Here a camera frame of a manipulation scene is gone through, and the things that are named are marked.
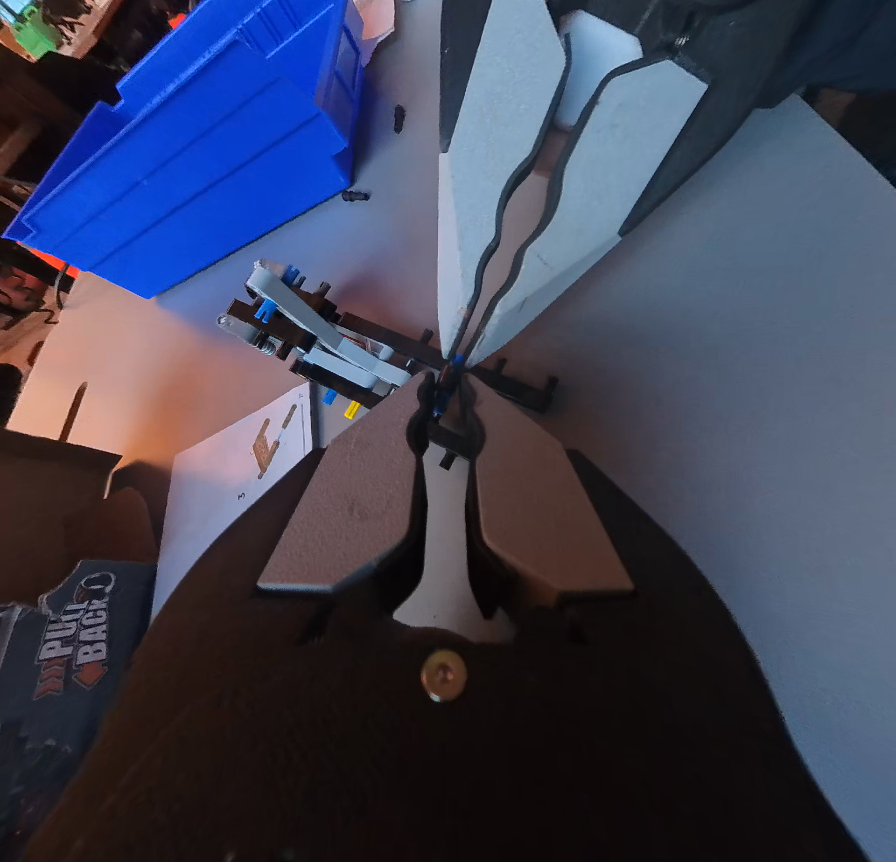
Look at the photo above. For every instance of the black and grey lego assembly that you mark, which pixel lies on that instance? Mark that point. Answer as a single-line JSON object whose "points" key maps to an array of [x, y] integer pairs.
{"points": [[308, 320]]}

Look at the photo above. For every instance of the lego instruction booklet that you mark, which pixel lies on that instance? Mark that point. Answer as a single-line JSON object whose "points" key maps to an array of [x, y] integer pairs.
{"points": [[210, 498]]}

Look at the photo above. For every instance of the blue plastic bin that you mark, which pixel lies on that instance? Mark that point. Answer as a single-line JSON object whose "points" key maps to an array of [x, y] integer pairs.
{"points": [[210, 162]]}

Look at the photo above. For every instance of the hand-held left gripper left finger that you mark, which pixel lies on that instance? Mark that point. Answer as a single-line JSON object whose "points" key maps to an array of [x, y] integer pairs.
{"points": [[350, 512]]}

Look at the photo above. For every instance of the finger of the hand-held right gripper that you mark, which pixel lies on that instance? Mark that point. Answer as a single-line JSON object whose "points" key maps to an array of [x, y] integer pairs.
{"points": [[490, 141], [602, 190]]}

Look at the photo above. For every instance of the dark lego box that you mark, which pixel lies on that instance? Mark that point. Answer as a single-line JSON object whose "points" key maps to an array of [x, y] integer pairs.
{"points": [[70, 638]]}

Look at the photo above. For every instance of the black lego pin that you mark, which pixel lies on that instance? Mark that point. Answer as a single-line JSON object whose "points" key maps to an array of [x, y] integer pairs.
{"points": [[355, 195], [400, 117]]}

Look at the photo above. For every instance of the blue lego pin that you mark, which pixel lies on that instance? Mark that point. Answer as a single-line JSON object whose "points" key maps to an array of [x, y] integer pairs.
{"points": [[456, 362]]}

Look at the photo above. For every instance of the green plastic object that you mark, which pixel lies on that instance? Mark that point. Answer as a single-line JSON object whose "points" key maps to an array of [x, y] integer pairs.
{"points": [[31, 33]]}

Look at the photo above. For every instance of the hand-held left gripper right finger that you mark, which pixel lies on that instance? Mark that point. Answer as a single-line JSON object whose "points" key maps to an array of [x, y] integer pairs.
{"points": [[546, 519]]}

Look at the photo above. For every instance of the white crumpled paper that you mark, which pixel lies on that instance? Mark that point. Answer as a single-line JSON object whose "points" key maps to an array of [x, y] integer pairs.
{"points": [[378, 8]]}

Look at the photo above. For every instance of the person's right forearm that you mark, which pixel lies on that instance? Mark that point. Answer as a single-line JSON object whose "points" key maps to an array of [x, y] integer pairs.
{"points": [[861, 29]]}

